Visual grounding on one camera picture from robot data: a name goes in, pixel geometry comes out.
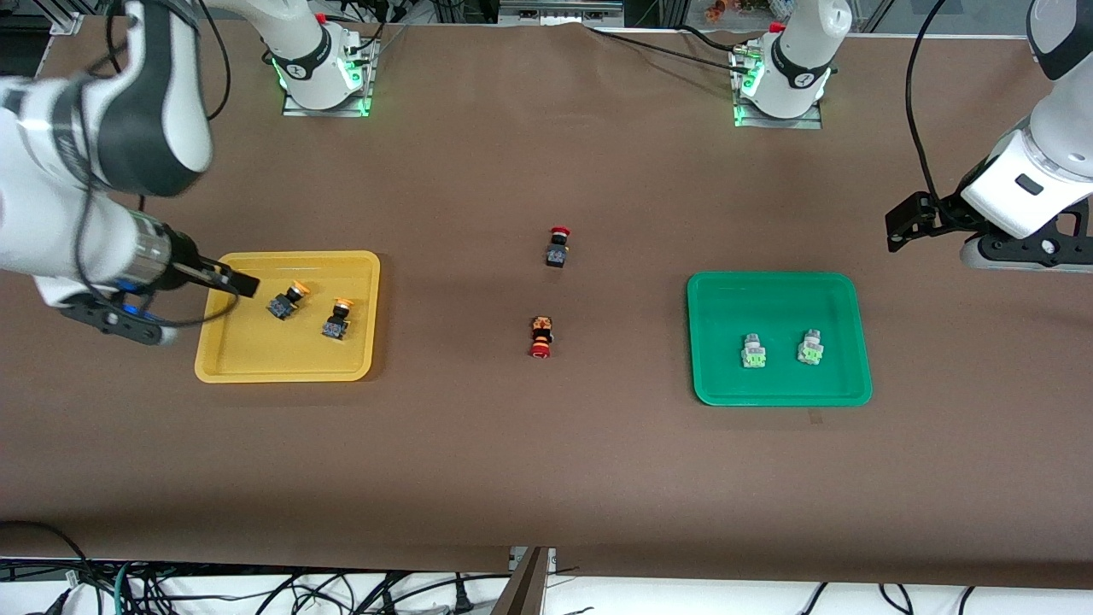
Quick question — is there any yellow push button switch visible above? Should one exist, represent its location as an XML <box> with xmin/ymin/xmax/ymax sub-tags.
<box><xmin>322</xmin><ymin>297</ymin><xmax>355</xmax><ymax>341</ymax></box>
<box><xmin>266</xmin><ymin>280</ymin><xmax>310</xmax><ymax>322</ymax></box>

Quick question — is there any yellow plastic tray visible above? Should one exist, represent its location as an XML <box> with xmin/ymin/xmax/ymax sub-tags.
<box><xmin>194</xmin><ymin>250</ymin><xmax>382</xmax><ymax>384</ymax></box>

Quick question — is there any green plastic tray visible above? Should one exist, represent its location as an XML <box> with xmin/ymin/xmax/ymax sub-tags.
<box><xmin>687</xmin><ymin>271</ymin><xmax>874</xmax><ymax>407</ymax></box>

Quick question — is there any large table cover sheet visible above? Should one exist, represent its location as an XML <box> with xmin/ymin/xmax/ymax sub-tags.
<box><xmin>0</xmin><ymin>19</ymin><xmax>1093</xmax><ymax>590</ymax></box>

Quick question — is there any dark table leg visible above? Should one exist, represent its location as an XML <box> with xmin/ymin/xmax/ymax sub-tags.
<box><xmin>491</xmin><ymin>548</ymin><xmax>547</xmax><ymax>615</ymax></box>

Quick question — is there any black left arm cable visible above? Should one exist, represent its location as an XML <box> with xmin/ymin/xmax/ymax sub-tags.
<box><xmin>904</xmin><ymin>0</ymin><xmax>947</xmax><ymax>204</ymax></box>

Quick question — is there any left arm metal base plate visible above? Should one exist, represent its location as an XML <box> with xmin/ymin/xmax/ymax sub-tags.
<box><xmin>733</xmin><ymin>47</ymin><xmax>825</xmax><ymax>131</ymax></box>

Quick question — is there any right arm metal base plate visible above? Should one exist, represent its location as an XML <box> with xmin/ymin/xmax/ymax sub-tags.
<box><xmin>282</xmin><ymin>38</ymin><xmax>378</xmax><ymax>118</ymax></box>

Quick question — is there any black cable on table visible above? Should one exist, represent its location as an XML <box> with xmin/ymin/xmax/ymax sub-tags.
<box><xmin>585</xmin><ymin>24</ymin><xmax>745</xmax><ymax>66</ymax></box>

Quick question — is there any black looped floor cable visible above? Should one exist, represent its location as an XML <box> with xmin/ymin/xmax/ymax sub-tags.
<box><xmin>0</xmin><ymin>521</ymin><xmax>91</xmax><ymax>595</ymax></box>

